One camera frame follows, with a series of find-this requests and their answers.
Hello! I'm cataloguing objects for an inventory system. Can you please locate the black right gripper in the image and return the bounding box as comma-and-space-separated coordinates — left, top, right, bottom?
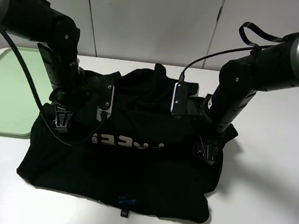
187, 96, 236, 164

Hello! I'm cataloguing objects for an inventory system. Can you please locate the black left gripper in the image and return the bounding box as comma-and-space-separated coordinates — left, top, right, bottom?
49, 72, 114, 133

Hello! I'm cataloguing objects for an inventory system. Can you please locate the black short sleeve t-shirt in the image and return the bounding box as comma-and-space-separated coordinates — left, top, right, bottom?
16, 64, 223, 223

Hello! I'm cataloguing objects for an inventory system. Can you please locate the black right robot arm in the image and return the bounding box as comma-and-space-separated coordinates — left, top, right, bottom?
194, 22, 299, 165

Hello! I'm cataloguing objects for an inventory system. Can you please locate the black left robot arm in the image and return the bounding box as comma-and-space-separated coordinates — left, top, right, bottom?
0, 0, 114, 138

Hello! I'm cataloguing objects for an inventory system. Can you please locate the light green plastic tray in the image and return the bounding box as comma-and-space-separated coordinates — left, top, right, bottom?
0, 48, 39, 138

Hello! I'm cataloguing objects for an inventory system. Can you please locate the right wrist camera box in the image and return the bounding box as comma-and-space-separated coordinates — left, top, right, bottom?
171, 81, 188, 115

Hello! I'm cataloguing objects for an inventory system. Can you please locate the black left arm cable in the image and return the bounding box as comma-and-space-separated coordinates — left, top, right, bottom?
0, 0, 119, 148

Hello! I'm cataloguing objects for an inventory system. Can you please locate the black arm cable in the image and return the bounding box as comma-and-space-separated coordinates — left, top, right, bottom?
178, 15, 299, 98
0, 0, 119, 148

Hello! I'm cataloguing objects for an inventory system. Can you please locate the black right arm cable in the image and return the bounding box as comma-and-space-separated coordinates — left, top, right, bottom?
178, 15, 299, 98

